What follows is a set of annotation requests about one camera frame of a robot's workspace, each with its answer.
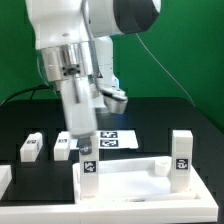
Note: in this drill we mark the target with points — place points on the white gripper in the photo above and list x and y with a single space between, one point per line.
79 112

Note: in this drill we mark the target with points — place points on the white desk top tray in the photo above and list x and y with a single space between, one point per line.
132 180

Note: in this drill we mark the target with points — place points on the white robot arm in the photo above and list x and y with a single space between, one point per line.
65 32

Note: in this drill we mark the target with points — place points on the tag marker sheet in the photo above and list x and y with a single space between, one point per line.
118 139

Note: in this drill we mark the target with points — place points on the white block left edge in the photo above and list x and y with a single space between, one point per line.
5 178

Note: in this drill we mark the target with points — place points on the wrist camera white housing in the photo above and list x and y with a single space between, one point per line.
115 100

